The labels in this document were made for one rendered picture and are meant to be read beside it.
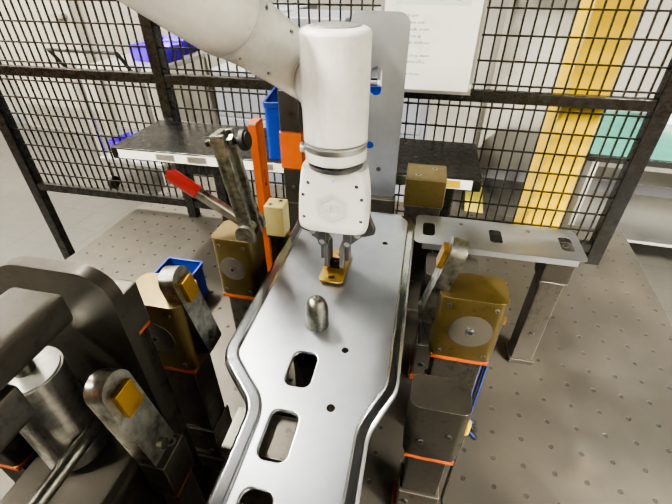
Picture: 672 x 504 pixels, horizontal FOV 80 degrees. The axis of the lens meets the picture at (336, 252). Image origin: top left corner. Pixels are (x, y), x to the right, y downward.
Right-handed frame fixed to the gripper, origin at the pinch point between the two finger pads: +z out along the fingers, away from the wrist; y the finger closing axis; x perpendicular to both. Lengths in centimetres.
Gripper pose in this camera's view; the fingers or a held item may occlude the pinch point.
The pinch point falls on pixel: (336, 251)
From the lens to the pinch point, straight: 63.6
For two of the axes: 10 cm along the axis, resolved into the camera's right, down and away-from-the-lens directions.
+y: 9.8, 1.2, -1.7
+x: 2.1, -5.7, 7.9
